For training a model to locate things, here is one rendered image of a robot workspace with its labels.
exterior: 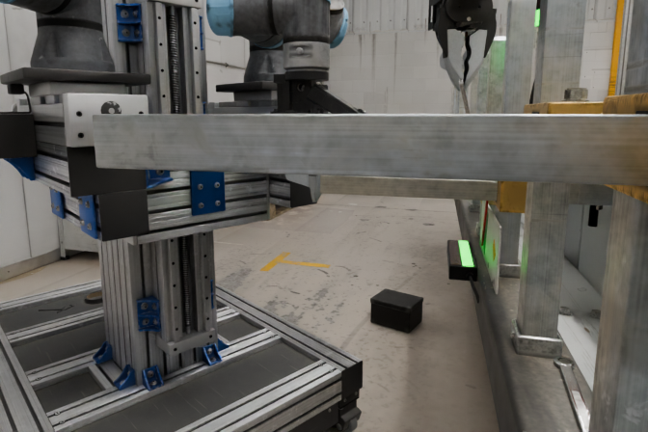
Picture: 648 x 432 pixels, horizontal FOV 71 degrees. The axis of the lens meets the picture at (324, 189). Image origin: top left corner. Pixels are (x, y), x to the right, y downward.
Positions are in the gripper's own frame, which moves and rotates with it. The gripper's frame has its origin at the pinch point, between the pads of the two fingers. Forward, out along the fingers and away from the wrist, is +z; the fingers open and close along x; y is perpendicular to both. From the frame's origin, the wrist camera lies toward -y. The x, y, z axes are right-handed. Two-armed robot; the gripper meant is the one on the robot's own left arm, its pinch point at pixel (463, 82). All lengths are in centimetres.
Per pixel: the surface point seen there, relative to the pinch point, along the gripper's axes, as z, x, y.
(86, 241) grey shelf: 87, 150, 231
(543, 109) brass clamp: 4.3, 5.0, -29.8
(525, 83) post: 0.3, -8.7, -2.3
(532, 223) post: 16.0, 2.2, -25.0
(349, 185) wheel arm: 16.3, 17.0, 3.1
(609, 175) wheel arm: 7, 15, -51
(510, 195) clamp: 16.2, -4.2, -8.4
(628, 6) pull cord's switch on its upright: -64, -206, 226
